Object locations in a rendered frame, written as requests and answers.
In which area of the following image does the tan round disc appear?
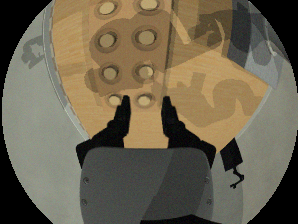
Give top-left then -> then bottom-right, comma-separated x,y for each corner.
139,65 -> 153,79
138,94 -> 150,105
100,2 -> 115,15
141,0 -> 157,11
139,31 -> 155,45
100,34 -> 115,47
104,66 -> 117,80
109,94 -> 120,105

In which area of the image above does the tan tray with round pockets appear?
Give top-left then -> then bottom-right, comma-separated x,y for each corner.
88,0 -> 172,112

